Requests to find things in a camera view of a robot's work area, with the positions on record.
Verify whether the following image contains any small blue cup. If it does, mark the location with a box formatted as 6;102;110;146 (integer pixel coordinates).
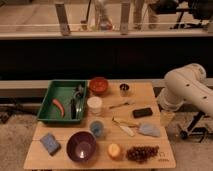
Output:
90;120;104;137

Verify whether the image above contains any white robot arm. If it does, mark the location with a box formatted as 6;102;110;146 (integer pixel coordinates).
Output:
157;63;213;117

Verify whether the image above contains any black brush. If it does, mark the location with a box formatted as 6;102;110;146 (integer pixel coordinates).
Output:
70;98;76;119

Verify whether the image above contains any bunch of dark grapes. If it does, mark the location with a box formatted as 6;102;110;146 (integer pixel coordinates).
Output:
126;146;159;163

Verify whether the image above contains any red chili pepper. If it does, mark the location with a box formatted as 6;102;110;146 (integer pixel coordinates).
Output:
52;99;65;117

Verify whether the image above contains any white plastic cup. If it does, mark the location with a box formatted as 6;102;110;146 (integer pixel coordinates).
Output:
87;96;103;115

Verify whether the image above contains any small metal fork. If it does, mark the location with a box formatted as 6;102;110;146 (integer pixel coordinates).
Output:
109;101;134;109

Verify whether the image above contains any blue sponge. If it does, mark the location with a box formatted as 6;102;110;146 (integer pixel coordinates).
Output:
40;133;61;156

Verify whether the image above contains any light blue cloth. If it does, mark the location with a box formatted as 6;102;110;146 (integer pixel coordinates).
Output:
138;123;161;137

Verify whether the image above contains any white handled knife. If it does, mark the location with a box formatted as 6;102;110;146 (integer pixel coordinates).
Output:
112;117;135;137

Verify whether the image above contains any small metal cup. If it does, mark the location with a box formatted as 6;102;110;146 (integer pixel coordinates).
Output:
119;83;130;97

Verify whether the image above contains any green plastic tray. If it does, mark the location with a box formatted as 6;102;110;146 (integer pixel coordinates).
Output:
37;80;87;124

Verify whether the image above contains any purple bowl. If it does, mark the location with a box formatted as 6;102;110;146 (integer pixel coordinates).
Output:
66;131;96;163

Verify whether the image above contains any black rectangular box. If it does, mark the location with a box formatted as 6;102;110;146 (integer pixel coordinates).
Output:
133;108;153;118

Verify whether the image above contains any orange fruit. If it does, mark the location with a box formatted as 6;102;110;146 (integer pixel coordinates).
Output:
107;143;122;159

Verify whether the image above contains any red bowl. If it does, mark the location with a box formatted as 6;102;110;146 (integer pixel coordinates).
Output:
89;77;108;94

